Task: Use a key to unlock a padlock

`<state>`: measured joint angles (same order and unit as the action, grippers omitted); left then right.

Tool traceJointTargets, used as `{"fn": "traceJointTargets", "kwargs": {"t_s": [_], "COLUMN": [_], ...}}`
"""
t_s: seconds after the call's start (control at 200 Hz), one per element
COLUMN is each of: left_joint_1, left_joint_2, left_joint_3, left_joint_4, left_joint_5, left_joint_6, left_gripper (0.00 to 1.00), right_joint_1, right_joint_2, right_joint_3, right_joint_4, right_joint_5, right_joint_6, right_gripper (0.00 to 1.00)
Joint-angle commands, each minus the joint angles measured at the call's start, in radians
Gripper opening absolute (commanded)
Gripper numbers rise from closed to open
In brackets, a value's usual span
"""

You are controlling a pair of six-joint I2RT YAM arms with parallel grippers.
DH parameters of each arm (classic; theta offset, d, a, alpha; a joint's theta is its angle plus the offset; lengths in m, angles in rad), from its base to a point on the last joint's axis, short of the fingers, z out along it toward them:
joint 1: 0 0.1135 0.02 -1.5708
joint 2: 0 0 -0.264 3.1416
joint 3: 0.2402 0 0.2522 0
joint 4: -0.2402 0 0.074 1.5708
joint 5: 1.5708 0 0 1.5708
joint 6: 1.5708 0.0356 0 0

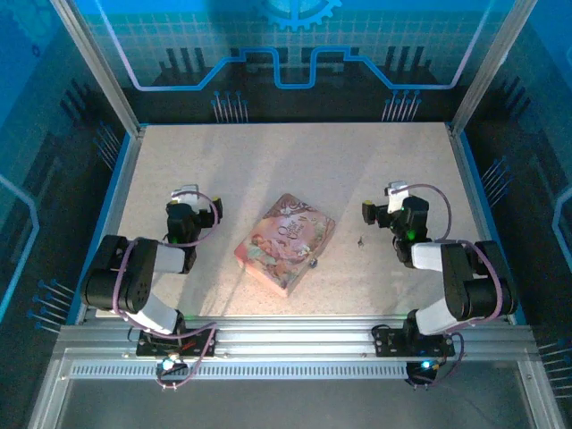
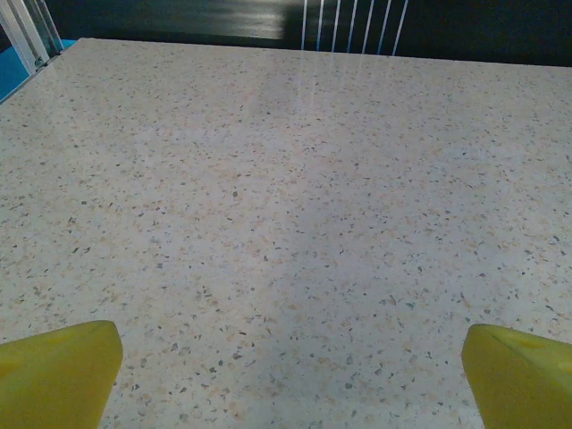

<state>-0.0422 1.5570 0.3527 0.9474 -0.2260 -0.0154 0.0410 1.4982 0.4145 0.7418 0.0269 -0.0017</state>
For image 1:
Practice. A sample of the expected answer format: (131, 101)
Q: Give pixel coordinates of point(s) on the pink illustrated diary book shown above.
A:
(286, 243)

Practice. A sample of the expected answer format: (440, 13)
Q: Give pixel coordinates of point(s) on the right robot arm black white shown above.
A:
(469, 286)

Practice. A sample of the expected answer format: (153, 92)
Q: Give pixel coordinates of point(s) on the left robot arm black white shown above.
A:
(111, 277)

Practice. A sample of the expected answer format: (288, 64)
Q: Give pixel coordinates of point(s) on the small lit connector board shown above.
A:
(424, 366)
(170, 364)

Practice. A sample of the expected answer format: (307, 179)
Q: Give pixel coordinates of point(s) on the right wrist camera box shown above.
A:
(397, 196)

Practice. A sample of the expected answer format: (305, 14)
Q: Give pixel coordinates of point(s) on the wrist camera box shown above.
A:
(185, 193)
(397, 196)

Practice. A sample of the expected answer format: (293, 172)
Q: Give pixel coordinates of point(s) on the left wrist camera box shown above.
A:
(185, 193)

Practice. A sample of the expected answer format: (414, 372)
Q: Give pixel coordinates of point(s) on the aluminium side rail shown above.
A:
(467, 179)
(127, 170)

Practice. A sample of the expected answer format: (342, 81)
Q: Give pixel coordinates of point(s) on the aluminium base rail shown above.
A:
(290, 333)

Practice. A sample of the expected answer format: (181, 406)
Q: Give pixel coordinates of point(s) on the aluminium frame post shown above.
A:
(491, 67)
(98, 67)

